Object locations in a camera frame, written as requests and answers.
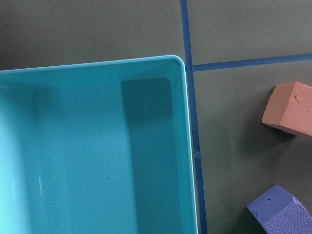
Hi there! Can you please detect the orange foam block by bin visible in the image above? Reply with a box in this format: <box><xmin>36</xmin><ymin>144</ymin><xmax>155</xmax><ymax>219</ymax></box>
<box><xmin>262</xmin><ymin>81</ymin><xmax>312</xmax><ymax>137</ymax></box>

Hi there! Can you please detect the teal plastic bin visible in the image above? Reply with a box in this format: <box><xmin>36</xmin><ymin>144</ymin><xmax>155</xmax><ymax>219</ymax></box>
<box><xmin>0</xmin><ymin>55</ymin><xmax>198</xmax><ymax>234</ymax></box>

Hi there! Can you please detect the purple foam block by bin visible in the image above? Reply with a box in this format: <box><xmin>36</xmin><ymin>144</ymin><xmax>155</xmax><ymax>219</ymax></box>
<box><xmin>247</xmin><ymin>185</ymin><xmax>312</xmax><ymax>234</ymax></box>

